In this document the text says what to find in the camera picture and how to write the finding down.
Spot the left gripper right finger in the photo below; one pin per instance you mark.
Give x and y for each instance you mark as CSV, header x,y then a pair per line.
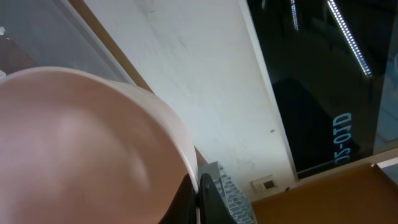
x,y
211,205

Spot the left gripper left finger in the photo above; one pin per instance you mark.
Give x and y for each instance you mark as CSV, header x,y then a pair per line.
x,y
182,210

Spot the pink bowl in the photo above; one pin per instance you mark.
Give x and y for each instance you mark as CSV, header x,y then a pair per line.
x,y
77,148

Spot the grey dishwasher rack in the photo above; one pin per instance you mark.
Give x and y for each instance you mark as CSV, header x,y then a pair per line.
x,y
234,198

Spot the clear plastic bin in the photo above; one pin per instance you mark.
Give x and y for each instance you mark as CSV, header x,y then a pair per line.
x,y
38,33

